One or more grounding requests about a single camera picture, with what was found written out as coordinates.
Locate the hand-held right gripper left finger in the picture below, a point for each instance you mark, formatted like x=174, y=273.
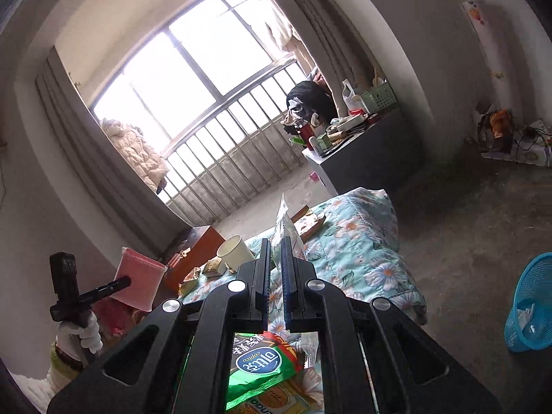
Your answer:
x=267, y=284

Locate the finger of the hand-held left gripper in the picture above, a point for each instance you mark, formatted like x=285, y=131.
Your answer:
x=105, y=290

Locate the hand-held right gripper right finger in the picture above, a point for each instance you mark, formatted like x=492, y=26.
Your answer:
x=285, y=284

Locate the clear plastic wrapper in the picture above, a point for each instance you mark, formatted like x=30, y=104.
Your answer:
x=287, y=228

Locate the green red snack packet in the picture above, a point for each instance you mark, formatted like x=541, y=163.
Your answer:
x=258, y=366

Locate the orange yellow snack packet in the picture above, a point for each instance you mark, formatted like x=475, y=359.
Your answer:
x=276, y=399

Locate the blue plastic basket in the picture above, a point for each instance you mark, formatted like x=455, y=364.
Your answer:
x=534, y=336

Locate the person's left hand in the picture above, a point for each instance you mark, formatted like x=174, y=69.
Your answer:
x=88, y=332

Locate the red plastic bag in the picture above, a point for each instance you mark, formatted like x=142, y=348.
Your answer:
x=116, y=317

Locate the pink cloth bag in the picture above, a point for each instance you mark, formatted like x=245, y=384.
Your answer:
x=140, y=276

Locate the white paper cup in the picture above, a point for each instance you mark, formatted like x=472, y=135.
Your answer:
x=235, y=252

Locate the small tan snack packet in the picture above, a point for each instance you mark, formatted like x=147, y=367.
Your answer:
x=213, y=266

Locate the brown biscuit wrapper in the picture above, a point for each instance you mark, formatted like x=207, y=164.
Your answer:
x=310, y=224

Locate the red-brown wooden nightstand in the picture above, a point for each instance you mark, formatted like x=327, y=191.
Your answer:
x=202, y=246

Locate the gold foil wrapper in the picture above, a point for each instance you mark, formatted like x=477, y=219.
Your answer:
x=189, y=282

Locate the floral teal blanket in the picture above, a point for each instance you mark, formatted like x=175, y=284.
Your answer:
x=362, y=250

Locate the beige quilted jacket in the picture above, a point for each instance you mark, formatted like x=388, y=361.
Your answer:
x=138, y=155

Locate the grey curtain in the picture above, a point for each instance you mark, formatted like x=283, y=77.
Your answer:
x=77, y=138
x=321, y=21

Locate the grey cabinet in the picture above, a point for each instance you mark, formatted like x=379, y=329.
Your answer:
x=366, y=159

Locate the red thermos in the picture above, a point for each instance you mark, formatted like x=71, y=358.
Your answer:
x=300, y=131

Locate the metal window railing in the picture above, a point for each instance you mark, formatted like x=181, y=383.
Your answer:
x=235, y=105

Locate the black bag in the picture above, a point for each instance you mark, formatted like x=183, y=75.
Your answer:
x=310, y=97

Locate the white plastic jug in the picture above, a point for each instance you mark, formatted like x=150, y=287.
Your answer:
x=350, y=99

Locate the green plastic storage basket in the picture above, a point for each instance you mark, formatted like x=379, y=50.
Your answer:
x=381, y=99

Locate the white crumpled paper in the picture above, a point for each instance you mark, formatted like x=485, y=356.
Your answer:
x=526, y=317

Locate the hanging beige clothes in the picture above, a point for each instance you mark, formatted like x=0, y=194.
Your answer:
x=282, y=30

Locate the pile of snack bags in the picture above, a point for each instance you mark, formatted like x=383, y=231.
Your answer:
x=496, y=127

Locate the white printed carton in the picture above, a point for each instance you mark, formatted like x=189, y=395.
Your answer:
x=530, y=155

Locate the printed wallpaper roll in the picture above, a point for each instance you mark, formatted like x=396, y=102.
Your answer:
x=481, y=34

